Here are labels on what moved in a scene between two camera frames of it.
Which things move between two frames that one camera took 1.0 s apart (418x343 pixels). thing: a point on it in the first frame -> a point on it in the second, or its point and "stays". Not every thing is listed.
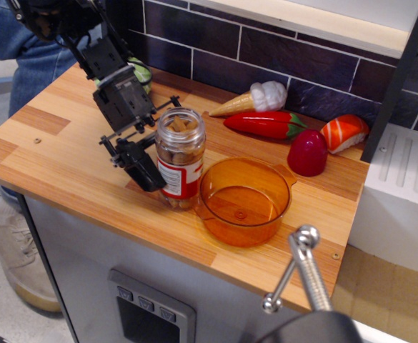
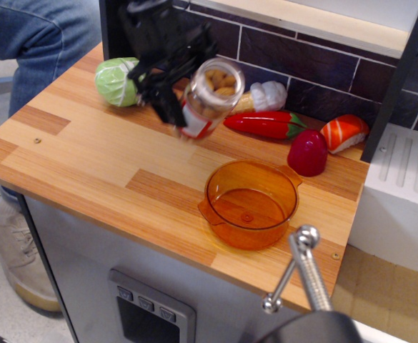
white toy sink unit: [396, 214] stays
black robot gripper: [126, 106] -> [168, 50]
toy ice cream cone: [264, 96] stays
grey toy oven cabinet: [111, 291] stays
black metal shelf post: [399, 82] stays
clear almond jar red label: [181, 156] -> [214, 85]
